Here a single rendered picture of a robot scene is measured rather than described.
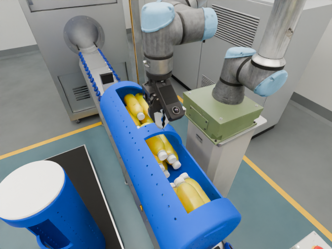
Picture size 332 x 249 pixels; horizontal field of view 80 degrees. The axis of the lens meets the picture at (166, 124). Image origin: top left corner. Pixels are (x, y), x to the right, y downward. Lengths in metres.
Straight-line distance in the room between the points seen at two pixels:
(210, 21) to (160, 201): 0.54
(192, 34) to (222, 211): 0.50
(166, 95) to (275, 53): 0.42
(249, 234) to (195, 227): 1.43
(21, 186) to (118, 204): 1.13
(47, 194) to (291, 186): 2.15
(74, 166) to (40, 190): 1.23
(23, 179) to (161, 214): 0.67
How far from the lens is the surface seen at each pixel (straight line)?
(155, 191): 0.70
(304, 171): 2.64
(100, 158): 2.40
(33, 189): 1.05
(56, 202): 1.00
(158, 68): 0.51
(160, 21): 0.48
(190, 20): 0.52
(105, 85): 1.66
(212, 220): 0.63
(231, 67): 0.89
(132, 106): 1.11
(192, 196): 0.71
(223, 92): 0.94
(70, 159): 2.32
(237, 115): 0.90
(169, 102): 0.53
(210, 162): 1.10
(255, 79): 0.81
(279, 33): 0.77
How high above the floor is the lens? 1.81
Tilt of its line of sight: 43 degrees down
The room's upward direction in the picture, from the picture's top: straight up
